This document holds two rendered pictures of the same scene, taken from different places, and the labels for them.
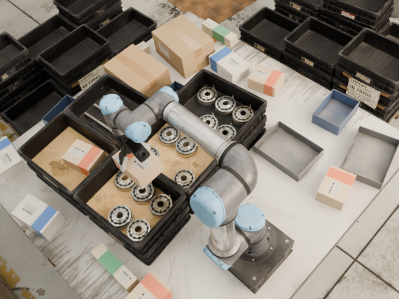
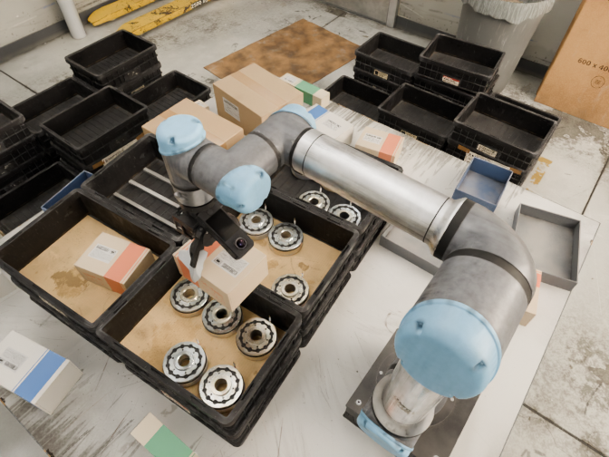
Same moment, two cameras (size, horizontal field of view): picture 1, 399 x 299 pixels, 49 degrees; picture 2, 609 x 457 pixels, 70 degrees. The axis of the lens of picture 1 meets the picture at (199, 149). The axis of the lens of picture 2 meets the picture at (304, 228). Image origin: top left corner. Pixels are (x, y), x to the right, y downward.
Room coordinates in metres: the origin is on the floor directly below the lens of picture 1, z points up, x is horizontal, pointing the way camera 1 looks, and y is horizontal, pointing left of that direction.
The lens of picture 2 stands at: (0.42, 0.23, 1.88)
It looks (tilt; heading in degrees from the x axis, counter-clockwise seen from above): 52 degrees down; 343
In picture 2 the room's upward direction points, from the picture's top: 1 degrees clockwise
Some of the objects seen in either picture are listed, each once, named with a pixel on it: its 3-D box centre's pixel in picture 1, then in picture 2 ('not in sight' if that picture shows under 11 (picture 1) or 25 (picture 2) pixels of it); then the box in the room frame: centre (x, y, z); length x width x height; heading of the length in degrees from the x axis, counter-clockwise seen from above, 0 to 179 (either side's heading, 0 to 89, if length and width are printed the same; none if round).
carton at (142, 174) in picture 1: (138, 163); (221, 264); (0.98, 0.25, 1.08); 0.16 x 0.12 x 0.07; 37
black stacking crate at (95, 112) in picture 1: (116, 115); (167, 195); (1.44, 0.38, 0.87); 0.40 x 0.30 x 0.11; 42
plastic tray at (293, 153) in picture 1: (288, 150); (430, 240); (1.14, -0.42, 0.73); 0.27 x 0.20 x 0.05; 37
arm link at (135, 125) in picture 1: (136, 123); (237, 173); (0.93, 0.19, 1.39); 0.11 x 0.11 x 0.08; 37
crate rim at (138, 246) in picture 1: (128, 196); (200, 325); (0.94, 0.33, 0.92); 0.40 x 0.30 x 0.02; 42
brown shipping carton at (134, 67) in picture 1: (138, 76); (196, 144); (1.76, 0.26, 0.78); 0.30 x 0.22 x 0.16; 36
